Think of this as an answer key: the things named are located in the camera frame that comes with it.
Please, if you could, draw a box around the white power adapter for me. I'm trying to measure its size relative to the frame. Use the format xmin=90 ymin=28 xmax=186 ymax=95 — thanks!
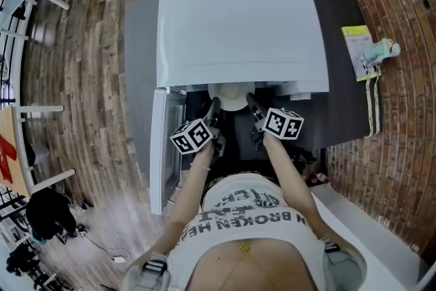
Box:
xmin=108 ymin=247 xmax=130 ymax=264

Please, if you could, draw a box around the red shirt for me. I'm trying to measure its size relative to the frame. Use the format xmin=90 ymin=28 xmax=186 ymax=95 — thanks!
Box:
xmin=0 ymin=135 xmax=18 ymax=181

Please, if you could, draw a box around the person's right forearm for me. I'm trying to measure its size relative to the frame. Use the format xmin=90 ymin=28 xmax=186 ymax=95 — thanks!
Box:
xmin=264 ymin=134 xmax=324 ymax=236

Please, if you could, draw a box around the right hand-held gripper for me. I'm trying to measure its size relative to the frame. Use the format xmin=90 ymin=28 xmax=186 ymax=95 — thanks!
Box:
xmin=245 ymin=93 xmax=305 ymax=152

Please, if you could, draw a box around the black table with white legs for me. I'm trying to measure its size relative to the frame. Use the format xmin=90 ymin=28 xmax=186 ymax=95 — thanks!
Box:
xmin=124 ymin=0 xmax=384 ymax=161

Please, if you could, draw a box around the wooden table with white legs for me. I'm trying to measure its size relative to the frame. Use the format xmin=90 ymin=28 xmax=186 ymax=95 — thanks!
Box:
xmin=0 ymin=104 xmax=76 ymax=198

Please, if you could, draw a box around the black cable bundle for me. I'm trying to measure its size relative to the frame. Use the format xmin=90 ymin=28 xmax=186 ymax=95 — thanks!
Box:
xmin=288 ymin=145 xmax=317 ymax=177

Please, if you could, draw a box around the pale green plush toy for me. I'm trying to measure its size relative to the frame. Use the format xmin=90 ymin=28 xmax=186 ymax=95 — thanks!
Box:
xmin=360 ymin=37 xmax=402 ymax=71

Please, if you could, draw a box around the white tabletop panel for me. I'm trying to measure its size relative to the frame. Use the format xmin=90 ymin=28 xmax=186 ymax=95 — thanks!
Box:
xmin=311 ymin=183 xmax=422 ymax=291

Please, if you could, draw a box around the yellow-green booklet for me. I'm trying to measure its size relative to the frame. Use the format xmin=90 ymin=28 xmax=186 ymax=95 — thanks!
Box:
xmin=340 ymin=25 xmax=382 ymax=82

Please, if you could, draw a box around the pale yellowish round object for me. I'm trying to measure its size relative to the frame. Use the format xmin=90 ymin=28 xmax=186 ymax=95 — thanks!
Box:
xmin=219 ymin=85 xmax=246 ymax=100

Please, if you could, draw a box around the grey harness strap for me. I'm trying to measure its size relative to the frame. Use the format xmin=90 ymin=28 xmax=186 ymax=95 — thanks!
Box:
xmin=124 ymin=250 xmax=171 ymax=291
xmin=322 ymin=236 xmax=369 ymax=291

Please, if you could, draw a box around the red and white bottle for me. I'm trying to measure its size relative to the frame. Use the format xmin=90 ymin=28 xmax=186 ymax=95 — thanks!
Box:
xmin=307 ymin=172 xmax=330 ymax=185

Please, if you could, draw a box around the person's left forearm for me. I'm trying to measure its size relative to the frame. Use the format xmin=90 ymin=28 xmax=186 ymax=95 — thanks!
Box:
xmin=163 ymin=144 xmax=216 ymax=232

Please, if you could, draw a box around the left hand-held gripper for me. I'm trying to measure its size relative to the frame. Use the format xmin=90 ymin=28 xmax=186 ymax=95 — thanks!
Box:
xmin=169 ymin=97 xmax=227 ymax=158

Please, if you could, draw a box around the white round plate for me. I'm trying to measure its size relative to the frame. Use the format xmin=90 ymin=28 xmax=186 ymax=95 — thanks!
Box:
xmin=207 ymin=83 xmax=256 ymax=112

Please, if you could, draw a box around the person's white printed t-shirt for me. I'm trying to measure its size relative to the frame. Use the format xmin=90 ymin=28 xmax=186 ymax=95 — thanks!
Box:
xmin=166 ymin=172 xmax=328 ymax=291

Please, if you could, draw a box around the white microwave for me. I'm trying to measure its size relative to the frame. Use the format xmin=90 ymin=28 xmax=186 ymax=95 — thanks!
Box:
xmin=149 ymin=0 xmax=330 ymax=215

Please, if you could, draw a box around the black white patterned lanyard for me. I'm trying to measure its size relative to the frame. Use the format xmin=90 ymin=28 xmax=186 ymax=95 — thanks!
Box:
xmin=364 ymin=73 xmax=382 ymax=138

